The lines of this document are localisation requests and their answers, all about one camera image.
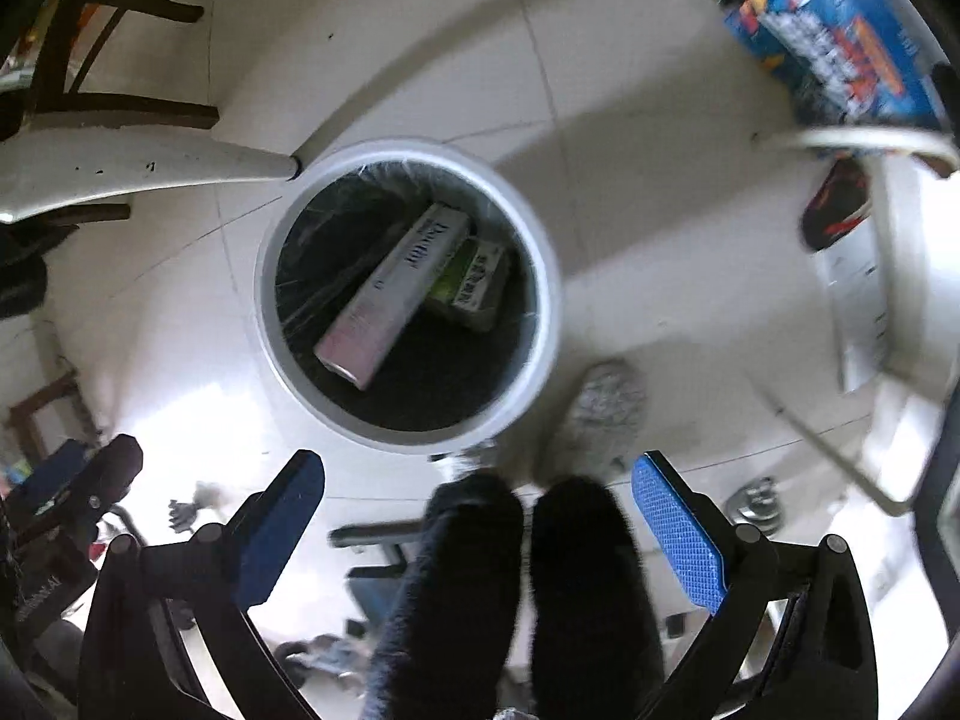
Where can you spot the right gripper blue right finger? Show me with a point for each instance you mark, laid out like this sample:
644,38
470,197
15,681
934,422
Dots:
787,635

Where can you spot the grey fuzzy slipper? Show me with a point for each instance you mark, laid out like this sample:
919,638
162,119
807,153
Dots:
598,428

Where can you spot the green small box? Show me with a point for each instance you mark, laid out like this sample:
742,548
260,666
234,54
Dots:
471,286

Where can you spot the long white pink box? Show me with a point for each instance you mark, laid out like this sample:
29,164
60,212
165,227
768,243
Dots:
362,335

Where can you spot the blue printed carton box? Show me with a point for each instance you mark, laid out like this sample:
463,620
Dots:
844,62

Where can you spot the white round trash bin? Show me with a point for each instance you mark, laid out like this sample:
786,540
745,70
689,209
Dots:
442,387

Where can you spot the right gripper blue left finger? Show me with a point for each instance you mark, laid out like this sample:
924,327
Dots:
134,664

